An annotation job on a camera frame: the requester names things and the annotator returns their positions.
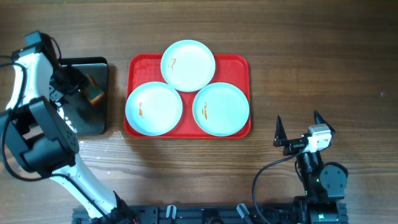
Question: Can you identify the black water tray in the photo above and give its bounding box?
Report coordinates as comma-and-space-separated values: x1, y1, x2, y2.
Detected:
58, 57, 109, 136

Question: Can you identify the light blue plate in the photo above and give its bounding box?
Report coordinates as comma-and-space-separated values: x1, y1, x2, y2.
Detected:
125, 82, 183, 136
192, 82, 250, 137
160, 40, 216, 92

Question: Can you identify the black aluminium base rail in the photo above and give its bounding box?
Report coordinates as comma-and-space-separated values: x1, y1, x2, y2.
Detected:
72, 203, 348, 224

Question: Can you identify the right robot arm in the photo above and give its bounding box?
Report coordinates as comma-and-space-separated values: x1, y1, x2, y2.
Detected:
267, 111, 348, 224

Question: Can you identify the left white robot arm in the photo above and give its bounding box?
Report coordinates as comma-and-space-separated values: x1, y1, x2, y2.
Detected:
1, 31, 139, 223

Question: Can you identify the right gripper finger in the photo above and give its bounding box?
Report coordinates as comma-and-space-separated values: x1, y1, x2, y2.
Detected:
313, 110, 336, 134
273, 116, 287, 147

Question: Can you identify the orange green sponge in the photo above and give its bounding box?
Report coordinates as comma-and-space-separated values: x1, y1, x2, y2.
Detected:
81, 75, 104, 105

